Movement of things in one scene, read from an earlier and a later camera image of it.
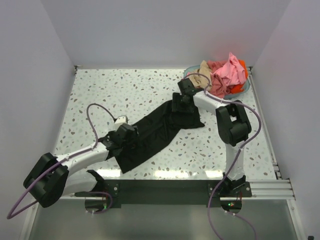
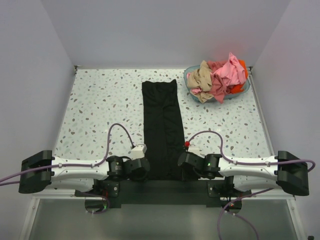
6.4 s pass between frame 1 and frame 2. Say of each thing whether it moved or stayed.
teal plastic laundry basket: stayed
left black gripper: moved
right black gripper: moved
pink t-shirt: stayed
